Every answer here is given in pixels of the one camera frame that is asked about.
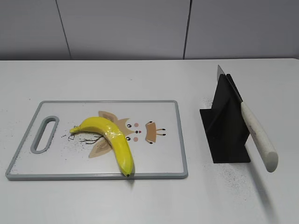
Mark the white grey-rimmed cutting board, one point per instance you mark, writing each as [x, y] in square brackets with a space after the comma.
[48, 151]

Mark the black knife stand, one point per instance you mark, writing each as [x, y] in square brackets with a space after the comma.
[225, 129]

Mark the yellow plastic banana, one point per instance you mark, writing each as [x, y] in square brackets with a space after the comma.
[117, 140]

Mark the white-handled kitchen knife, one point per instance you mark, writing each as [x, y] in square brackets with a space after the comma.
[263, 143]

